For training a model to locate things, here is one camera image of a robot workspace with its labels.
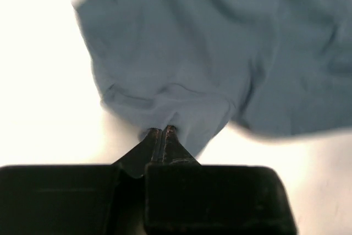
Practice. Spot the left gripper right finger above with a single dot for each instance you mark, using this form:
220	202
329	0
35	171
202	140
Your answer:
173	152

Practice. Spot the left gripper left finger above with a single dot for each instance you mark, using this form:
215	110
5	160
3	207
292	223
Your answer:
134	161

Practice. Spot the dark teal t-shirt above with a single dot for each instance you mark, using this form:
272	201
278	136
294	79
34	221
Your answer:
276	67

